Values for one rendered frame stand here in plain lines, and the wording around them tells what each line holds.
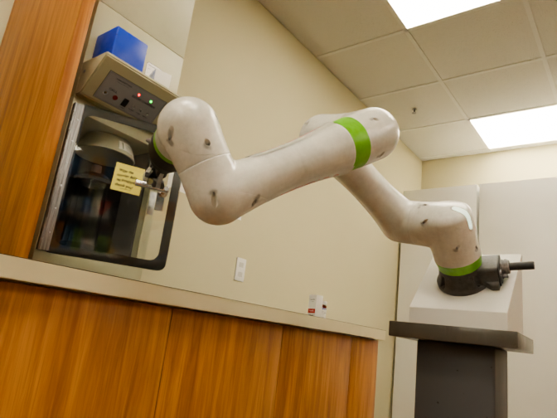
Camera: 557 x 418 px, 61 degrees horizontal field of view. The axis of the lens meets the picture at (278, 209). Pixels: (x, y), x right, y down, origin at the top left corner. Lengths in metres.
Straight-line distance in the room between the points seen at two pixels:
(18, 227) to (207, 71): 1.43
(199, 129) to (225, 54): 1.71
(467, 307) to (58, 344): 1.00
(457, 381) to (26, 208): 1.13
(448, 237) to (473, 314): 0.21
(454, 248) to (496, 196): 2.59
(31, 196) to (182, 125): 0.49
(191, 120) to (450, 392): 0.96
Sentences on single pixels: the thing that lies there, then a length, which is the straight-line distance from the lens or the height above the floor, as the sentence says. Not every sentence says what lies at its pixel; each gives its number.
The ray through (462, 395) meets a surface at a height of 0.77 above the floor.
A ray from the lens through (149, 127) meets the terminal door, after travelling 1.38.
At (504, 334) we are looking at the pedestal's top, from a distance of 1.30.
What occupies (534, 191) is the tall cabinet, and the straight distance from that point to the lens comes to 3.89.
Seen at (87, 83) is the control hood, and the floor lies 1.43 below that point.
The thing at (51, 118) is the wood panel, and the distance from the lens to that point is 1.24.
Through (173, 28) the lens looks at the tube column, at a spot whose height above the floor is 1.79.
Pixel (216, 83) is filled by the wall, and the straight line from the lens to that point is 2.41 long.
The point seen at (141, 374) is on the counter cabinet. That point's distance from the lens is 1.14.
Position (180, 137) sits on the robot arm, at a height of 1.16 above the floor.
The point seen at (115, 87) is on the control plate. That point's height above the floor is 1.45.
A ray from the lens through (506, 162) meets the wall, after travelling 4.50.
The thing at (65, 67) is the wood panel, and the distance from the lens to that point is 1.29.
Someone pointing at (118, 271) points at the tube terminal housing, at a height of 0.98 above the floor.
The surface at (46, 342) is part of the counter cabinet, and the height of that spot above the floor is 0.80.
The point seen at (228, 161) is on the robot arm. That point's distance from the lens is 0.82.
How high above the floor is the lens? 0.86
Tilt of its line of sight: 15 degrees up
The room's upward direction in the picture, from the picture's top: 7 degrees clockwise
